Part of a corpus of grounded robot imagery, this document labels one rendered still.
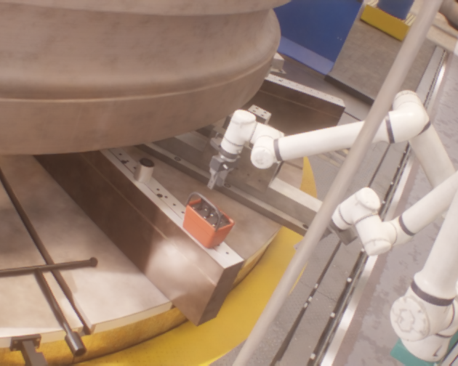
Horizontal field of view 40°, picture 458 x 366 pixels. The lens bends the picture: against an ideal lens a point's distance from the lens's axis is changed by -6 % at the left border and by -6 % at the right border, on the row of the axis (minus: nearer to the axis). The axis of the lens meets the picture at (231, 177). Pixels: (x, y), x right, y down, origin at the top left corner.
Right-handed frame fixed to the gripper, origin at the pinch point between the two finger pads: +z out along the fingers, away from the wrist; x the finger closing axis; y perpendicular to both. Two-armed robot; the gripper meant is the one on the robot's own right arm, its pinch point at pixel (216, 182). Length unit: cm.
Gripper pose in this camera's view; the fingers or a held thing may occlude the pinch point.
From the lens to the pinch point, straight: 276.5
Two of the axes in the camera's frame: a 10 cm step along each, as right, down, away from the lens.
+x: 6.2, -1.9, 7.6
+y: 7.0, 5.7, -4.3
